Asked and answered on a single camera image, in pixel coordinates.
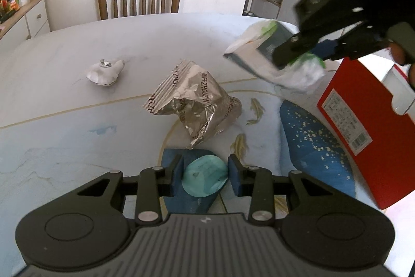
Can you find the white low drawer cabinet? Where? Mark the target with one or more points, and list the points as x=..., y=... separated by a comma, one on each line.
x=29, y=22

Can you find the white crumpled tissue with ring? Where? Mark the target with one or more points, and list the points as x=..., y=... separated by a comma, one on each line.
x=106, y=72

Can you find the red white cardboard box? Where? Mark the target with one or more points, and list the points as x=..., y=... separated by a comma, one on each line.
x=381, y=142

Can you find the silver foil bag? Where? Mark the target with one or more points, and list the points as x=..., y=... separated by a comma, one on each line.
x=194, y=96

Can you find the white green plastic bag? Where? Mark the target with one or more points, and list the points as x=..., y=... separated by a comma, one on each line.
x=265, y=49

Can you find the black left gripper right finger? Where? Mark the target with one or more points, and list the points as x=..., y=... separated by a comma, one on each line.
x=262, y=186

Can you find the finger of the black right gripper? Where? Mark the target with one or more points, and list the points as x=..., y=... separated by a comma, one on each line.
x=336, y=49
x=293, y=48

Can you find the teal oval plastic case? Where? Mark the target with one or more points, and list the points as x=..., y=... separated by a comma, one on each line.
x=205, y=176

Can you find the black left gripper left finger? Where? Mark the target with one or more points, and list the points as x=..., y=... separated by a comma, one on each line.
x=108, y=194

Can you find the person right hand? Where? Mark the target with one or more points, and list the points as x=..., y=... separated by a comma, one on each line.
x=400, y=56

